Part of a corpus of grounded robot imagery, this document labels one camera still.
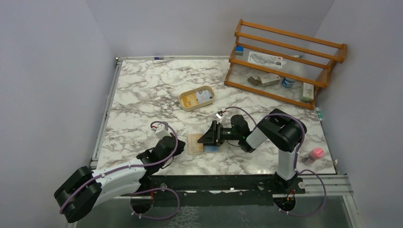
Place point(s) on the wooden shelf rack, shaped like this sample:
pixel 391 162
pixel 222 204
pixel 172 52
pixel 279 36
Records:
pixel 309 60

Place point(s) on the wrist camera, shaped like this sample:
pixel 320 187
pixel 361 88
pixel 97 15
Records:
pixel 221 116
pixel 161 131

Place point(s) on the green white tube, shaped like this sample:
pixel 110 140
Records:
pixel 319 114

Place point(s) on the green white small box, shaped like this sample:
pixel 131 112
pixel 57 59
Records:
pixel 307 92

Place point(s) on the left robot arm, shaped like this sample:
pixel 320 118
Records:
pixel 87 188

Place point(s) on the pink object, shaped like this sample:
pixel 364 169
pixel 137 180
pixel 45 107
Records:
pixel 315 154

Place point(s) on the blue white bottle cap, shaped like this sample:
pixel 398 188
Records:
pixel 287 82

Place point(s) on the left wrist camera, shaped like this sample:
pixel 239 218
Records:
pixel 161 131

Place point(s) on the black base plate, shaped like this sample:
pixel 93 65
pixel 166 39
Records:
pixel 222 190

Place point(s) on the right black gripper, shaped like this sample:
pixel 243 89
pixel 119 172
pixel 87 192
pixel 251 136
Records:
pixel 213 137

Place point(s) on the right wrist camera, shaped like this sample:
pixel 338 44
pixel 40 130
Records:
pixel 221 116

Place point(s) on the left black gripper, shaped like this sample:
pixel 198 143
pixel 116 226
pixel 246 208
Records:
pixel 180 147

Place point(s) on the orange card in tray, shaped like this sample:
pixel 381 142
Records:
pixel 190 101

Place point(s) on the clear packet with red label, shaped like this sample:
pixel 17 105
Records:
pixel 266 60

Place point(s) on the white black card in tray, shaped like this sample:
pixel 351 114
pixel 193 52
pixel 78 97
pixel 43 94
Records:
pixel 203 96

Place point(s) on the beige oval tray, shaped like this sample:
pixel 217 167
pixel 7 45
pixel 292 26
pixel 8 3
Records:
pixel 192 92

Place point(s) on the brown small object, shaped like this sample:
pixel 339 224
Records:
pixel 253 81

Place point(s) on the blue white small box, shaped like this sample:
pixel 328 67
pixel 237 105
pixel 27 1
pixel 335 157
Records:
pixel 239 50

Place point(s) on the grey box with red label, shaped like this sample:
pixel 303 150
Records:
pixel 268 79

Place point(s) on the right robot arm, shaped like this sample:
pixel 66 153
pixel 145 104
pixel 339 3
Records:
pixel 286 132

